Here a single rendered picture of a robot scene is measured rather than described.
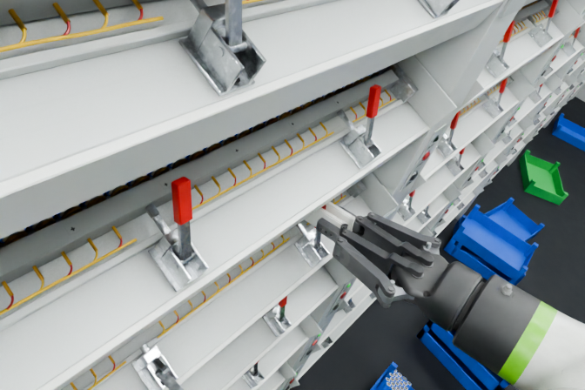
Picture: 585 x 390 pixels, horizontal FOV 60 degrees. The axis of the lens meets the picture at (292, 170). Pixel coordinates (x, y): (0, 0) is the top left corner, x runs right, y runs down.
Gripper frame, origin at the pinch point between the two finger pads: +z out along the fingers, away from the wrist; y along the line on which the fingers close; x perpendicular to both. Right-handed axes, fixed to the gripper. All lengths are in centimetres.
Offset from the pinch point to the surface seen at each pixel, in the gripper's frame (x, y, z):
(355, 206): -7.0, 13.3, 2.4
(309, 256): -7.1, -1.0, 0.6
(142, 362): -5.4, -27.5, 2.0
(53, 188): 27.4, -37.7, -7.0
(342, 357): -101, 56, 12
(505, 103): -8, 79, 1
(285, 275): -7.7, -5.7, 1.0
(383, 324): -101, 78, 9
